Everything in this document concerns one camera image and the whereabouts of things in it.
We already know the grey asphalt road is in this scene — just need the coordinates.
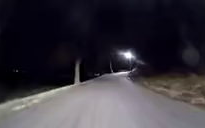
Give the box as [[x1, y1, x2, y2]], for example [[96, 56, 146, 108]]
[[0, 70, 205, 128]]

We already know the pale tree trunk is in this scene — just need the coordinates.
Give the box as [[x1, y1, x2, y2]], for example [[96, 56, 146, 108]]
[[72, 57, 82, 85]]

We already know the lit street lamp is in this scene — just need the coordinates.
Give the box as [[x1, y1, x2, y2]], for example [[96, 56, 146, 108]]
[[122, 49, 135, 72]]

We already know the thin tree trunk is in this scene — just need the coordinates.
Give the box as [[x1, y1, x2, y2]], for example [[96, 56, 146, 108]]
[[108, 59, 115, 74]]

